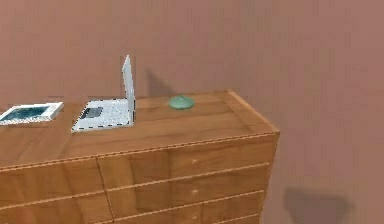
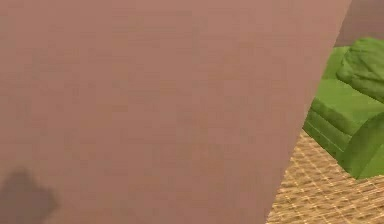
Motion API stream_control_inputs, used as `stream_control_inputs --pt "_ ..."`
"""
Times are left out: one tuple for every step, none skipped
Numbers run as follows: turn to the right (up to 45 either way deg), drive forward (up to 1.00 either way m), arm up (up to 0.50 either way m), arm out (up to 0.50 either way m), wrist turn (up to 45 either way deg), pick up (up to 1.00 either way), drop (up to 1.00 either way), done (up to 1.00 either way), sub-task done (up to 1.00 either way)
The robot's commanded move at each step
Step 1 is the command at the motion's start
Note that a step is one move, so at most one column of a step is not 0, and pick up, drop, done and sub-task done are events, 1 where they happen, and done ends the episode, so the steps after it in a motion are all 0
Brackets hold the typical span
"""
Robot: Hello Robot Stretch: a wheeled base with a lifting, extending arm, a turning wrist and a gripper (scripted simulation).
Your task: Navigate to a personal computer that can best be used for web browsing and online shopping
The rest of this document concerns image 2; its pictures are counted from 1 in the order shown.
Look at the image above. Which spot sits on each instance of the green sofa cushion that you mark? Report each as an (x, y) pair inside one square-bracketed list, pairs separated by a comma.
[(366, 66)]

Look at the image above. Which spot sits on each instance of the green sofa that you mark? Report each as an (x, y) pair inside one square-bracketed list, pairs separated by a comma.
[(343, 113)]

